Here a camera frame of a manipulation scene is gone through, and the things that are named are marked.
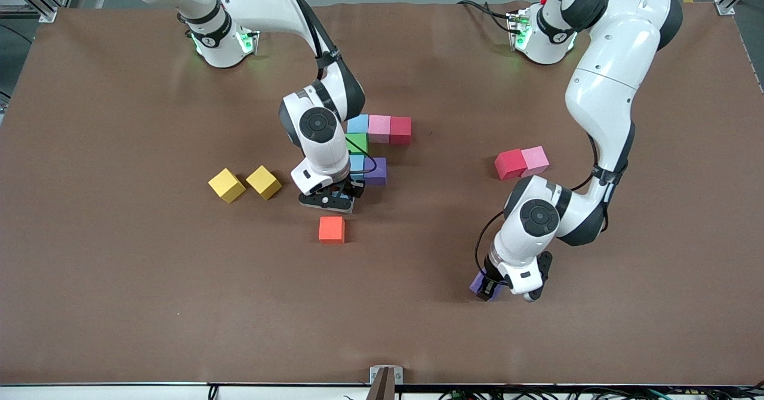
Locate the black left arm base cable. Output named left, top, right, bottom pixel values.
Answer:
left=457, top=0, right=521, bottom=35

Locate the purple foam cube with dent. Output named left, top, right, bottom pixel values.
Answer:
left=469, top=270, right=497, bottom=303

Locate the brown table mat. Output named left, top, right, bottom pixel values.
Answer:
left=0, top=0, right=764, bottom=387

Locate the pink foam cube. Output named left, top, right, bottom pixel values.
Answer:
left=368, top=115, right=392, bottom=144
left=520, top=145, right=550, bottom=178

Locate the red foam cube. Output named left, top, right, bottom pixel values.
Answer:
left=390, top=116, right=413, bottom=145
left=494, top=148, right=528, bottom=181

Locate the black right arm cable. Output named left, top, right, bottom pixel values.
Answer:
left=278, top=0, right=378, bottom=177

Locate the yellow foam cube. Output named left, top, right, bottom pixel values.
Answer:
left=245, top=165, right=283, bottom=201
left=208, top=168, right=247, bottom=204

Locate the metal pole bracket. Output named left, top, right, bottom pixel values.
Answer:
left=367, top=365, right=404, bottom=400

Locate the orange foam cube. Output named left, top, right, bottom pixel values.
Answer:
left=318, top=216, right=347, bottom=245

